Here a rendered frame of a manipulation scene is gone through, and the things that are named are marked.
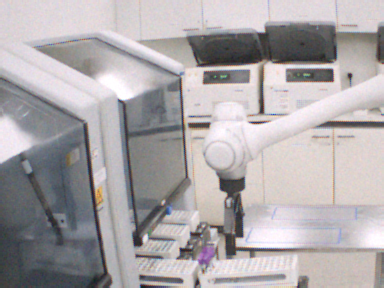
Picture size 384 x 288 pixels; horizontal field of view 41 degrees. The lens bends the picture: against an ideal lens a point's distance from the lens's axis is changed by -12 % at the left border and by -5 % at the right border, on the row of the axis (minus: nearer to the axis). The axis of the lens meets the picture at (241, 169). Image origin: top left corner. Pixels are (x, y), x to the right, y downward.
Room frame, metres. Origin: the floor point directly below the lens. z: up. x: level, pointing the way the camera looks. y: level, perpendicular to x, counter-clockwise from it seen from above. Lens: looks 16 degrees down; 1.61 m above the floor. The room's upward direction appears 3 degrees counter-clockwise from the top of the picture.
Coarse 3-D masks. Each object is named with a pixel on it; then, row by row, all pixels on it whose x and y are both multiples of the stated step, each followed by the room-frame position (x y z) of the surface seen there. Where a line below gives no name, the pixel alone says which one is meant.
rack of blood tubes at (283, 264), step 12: (216, 264) 1.55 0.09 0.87; (228, 264) 1.54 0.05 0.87; (240, 264) 1.52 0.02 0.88; (252, 264) 1.51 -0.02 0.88; (264, 264) 1.50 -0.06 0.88; (276, 264) 1.49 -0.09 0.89; (288, 264) 1.47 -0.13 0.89; (204, 276) 1.48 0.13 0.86; (216, 276) 1.47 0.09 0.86; (228, 276) 1.47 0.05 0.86; (240, 276) 1.46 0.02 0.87; (252, 276) 1.54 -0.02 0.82; (264, 276) 1.53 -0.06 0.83; (276, 276) 1.51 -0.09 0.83; (288, 276) 1.44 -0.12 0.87
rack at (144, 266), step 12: (144, 264) 1.57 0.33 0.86; (156, 264) 1.57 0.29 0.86; (168, 264) 1.57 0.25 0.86; (180, 264) 1.57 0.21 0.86; (192, 264) 1.57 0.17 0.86; (144, 276) 1.57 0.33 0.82; (156, 276) 1.59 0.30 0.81; (168, 276) 1.59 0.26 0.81; (180, 276) 1.50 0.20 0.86; (192, 276) 1.50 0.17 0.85
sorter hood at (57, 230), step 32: (0, 96) 1.16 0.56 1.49; (32, 96) 1.24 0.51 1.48; (0, 128) 1.00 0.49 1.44; (32, 128) 1.07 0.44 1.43; (64, 128) 1.14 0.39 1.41; (0, 160) 0.88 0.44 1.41; (32, 160) 0.97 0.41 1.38; (64, 160) 1.11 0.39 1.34; (0, 192) 0.84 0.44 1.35; (32, 192) 0.95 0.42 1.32; (64, 192) 1.09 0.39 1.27; (0, 224) 0.82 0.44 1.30; (32, 224) 0.93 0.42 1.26; (64, 224) 1.06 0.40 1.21; (96, 224) 1.23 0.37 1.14; (0, 256) 0.80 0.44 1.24; (32, 256) 0.91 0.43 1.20; (64, 256) 1.04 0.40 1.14; (96, 256) 1.20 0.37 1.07
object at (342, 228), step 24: (264, 216) 2.08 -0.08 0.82; (288, 216) 2.06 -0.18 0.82; (312, 216) 2.04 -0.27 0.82; (336, 216) 2.02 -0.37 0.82; (360, 216) 2.00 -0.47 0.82; (240, 240) 1.85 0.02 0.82; (264, 240) 1.83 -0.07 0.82; (288, 240) 1.82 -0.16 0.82; (312, 240) 1.80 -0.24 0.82; (336, 240) 1.78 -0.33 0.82; (360, 240) 1.76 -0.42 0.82
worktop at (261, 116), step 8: (264, 112) 3.95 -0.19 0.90; (352, 112) 3.86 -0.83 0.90; (368, 112) 3.84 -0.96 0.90; (376, 112) 3.84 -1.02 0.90; (192, 120) 3.88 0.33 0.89; (200, 120) 3.87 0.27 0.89; (208, 120) 3.85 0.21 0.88; (248, 120) 3.80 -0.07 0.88; (256, 120) 3.79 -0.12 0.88; (264, 120) 3.78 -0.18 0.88; (272, 120) 3.77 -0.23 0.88; (336, 120) 3.69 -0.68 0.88; (344, 120) 3.68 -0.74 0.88; (352, 120) 3.67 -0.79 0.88; (360, 120) 3.66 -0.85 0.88; (368, 120) 3.65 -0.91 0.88; (376, 120) 3.64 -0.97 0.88
